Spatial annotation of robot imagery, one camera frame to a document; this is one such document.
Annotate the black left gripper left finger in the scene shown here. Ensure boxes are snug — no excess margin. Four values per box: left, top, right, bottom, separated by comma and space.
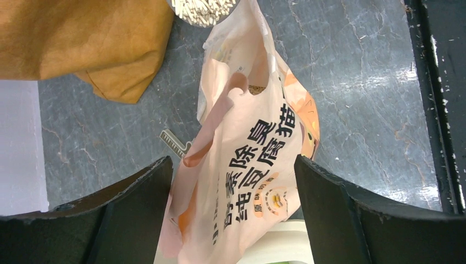
1, 156, 173, 263

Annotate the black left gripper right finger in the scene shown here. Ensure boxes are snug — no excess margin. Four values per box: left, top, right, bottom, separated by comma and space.
294, 155, 465, 263

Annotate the pink cat litter bag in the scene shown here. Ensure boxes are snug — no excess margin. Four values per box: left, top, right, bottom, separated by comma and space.
159, 1, 320, 263

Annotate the clear plastic scoop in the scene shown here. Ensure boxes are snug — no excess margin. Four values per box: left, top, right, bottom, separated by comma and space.
167, 0, 240, 28

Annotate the orange paper bag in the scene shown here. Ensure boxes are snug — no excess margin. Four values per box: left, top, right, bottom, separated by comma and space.
1, 0, 174, 103

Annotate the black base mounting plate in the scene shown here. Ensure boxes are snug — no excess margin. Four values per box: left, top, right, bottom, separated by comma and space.
403, 1, 465, 215

